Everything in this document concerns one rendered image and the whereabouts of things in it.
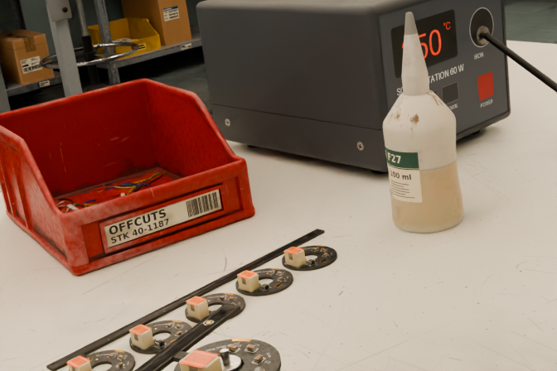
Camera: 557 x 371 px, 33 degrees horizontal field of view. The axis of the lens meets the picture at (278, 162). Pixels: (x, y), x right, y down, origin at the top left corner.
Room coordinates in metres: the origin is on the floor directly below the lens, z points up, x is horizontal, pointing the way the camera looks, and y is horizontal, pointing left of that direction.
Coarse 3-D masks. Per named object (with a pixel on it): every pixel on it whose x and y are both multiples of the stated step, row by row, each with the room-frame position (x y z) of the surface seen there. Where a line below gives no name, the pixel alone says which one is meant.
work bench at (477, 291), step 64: (512, 64) 0.70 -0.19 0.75; (512, 128) 0.54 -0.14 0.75; (0, 192) 0.55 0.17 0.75; (256, 192) 0.49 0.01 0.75; (320, 192) 0.47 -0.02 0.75; (384, 192) 0.46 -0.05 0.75; (512, 192) 0.43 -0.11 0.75; (0, 256) 0.44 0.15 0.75; (192, 256) 0.41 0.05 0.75; (256, 256) 0.40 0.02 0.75; (384, 256) 0.38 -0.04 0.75; (448, 256) 0.37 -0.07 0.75; (512, 256) 0.36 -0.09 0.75; (0, 320) 0.37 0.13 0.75; (64, 320) 0.36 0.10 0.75; (128, 320) 0.35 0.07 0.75; (256, 320) 0.33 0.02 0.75; (320, 320) 0.33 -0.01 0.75; (384, 320) 0.32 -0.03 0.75; (448, 320) 0.31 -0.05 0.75; (512, 320) 0.30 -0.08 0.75
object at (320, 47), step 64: (256, 0) 0.55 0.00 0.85; (320, 0) 0.51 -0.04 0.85; (384, 0) 0.48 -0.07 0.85; (448, 0) 0.51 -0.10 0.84; (256, 64) 0.54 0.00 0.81; (320, 64) 0.50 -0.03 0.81; (384, 64) 0.47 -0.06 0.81; (448, 64) 0.50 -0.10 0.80; (256, 128) 0.55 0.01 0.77; (320, 128) 0.50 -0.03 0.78
